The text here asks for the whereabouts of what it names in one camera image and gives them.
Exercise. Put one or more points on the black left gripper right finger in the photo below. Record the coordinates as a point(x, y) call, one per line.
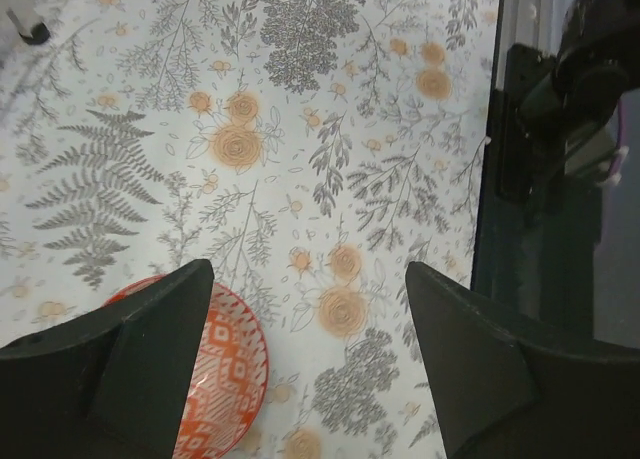
point(508, 386)

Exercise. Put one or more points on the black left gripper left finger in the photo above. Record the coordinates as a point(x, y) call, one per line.
point(111, 383)

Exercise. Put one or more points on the orange geometric patterned bowl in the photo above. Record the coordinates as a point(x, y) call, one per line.
point(229, 379)

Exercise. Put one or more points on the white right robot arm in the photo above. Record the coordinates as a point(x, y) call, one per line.
point(597, 62)

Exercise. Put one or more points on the stainless steel dish rack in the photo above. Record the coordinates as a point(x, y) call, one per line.
point(29, 24)

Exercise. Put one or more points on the floral patterned table mat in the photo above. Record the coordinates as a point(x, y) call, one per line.
point(309, 149)

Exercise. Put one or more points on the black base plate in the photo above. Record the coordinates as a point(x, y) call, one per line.
point(534, 248)

